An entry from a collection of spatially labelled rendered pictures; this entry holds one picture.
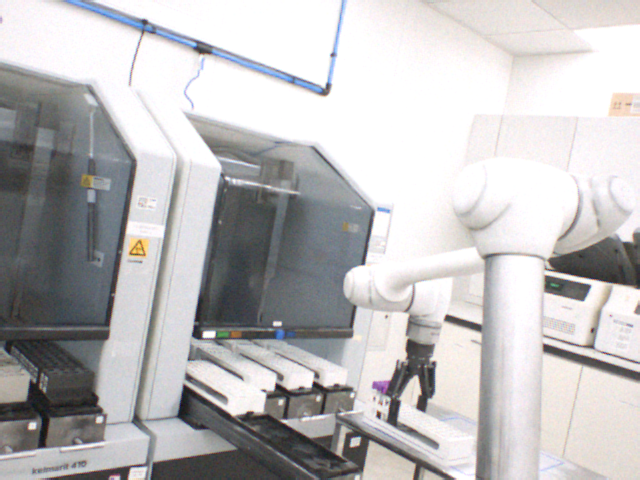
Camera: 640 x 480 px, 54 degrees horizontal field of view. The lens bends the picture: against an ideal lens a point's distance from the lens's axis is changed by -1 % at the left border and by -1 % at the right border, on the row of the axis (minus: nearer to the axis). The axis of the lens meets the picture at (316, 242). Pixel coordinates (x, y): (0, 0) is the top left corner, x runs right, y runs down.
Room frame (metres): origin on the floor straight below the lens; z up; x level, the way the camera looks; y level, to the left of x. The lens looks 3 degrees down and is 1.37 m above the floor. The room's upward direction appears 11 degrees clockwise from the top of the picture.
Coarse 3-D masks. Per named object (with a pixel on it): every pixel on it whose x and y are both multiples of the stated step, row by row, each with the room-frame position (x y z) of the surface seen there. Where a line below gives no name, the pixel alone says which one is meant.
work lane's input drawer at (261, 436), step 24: (192, 408) 1.66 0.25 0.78; (216, 408) 1.60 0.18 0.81; (216, 432) 1.57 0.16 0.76; (240, 432) 1.50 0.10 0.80; (264, 432) 1.52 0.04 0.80; (288, 432) 1.55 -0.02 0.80; (264, 456) 1.43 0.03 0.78; (288, 456) 1.38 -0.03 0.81; (312, 456) 1.42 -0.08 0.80; (336, 456) 1.42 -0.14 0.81
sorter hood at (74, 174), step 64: (0, 64) 1.58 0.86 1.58; (0, 128) 1.31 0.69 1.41; (64, 128) 1.46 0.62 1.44; (0, 192) 1.30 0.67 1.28; (64, 192) 1.39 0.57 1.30; (128, 192) 1.49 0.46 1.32; (0, 256) 1.31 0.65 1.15; (64, 256) 1.41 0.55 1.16; (0, 320) 1.33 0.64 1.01; (64, 320) 1.42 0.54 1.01
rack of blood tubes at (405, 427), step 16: (368, 400) 1.69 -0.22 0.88; (368, 416) 1.68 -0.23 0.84; (400, 416) 1.59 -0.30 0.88; (416, 416) 1.62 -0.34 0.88; (384, 432) 1.63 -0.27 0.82; (400, 432) 1.58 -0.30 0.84; (416, 432) 1.66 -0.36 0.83; (432, 432) 1.51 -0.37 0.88; (448, 432) 1.54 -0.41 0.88; (416, 448) 1.54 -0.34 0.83; (432, 448) 1.50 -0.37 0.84; (448, 448) 1.47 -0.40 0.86; (464, 448) 1.50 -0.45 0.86; (448, 464) 1.47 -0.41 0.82
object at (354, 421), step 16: (336, 416) 1.70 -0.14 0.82; (352, 416) 1.71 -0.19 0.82; (432, 416) 1.86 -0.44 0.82; (448, 416) 1.88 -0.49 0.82; (464, 416) 1.91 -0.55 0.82; (336, 432) 1.70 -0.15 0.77; (368, 432) 1.61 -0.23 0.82; (464, 432) 1.76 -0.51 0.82; (336, 448) 1.69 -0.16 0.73; (400, 448) 1.54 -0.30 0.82; (416, 464) 1.49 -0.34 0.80; (432, 464) 1.47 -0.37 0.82; (464, 464) 1.50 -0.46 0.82; (544, 464) 1.61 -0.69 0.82; (560, 464) 1.63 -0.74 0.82; (576, 464) 1.65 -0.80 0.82
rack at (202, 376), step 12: (192, 372) 1.71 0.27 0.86; (204, 372) 1.73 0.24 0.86; (216, 372) 1.74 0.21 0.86; (192, 384) 1.71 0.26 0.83; (204, 384) 1.73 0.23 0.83; (216, 384) 1.63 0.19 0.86; (228, 384) 1.65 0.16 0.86; (240, 384) 1.67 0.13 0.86; (216, 396) 1.71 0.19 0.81; (228, 396) 1.58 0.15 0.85; (240, 396) 1.57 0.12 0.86; (252, 396) 1.59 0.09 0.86; (264, 396) 1.62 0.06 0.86; (228, 408) 1.57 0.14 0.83; (240, 408) 1.57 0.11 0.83; (252, 408) 1.60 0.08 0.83
